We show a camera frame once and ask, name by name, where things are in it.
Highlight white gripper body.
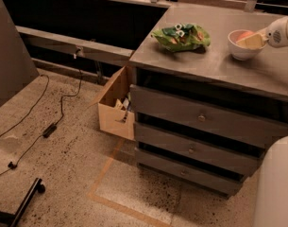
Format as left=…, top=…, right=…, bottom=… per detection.
left=265, top=16, right=288, bottom=48

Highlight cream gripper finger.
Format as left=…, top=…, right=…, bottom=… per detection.
left=236, top=33, right=267, bottom=49

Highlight red apple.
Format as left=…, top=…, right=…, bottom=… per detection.
left=236, top=30, right=254, bottom=42

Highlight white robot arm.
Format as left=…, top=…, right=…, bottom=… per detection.
left=236, top=16, right=288, bottom=227

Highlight white bowl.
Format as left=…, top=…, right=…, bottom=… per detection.
left=228, top=29, right=264, bottom=61

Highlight green chip bag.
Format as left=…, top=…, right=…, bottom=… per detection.
left=151, top=23, right=211, bottom=52

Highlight top grey drawer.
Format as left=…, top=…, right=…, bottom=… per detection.
left=130, top=85, right=288, bottom=148

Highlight grey drawer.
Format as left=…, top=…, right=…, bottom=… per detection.
left=130, top=85, right=288, bottom=148
left=134, top=148, right=244, bottom=197
left=134, top=123, right=260, bottom=176

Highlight grey drawer cabinet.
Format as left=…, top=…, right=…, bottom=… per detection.
left=128, top=3, right=288, bottom=199

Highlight middle grey drawer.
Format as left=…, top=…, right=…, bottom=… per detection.
left=134, top=123, right=260, bottom=176

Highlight items inside cardboard box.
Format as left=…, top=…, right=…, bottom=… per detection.
left=114, top=93, right=131, bottom=123

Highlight bottom grey drawer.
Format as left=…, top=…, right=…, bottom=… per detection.
left=134, top=148, right=244, bottom=197

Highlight cardboard box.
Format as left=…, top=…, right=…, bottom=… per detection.
left=96, top=66, right=135, bottom=140

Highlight black power adapter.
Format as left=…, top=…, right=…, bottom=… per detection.
left=42, top=123, right=57, bottom=138

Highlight black chair base leg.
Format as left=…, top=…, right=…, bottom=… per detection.
left=0, top=178, right=45, bottom=227

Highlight grey metal rail shelf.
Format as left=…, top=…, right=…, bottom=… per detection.
left=16, top=26, right=133, bottom=66

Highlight black power cable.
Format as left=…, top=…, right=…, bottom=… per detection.
left=0, top=49, right=85, bottom=178

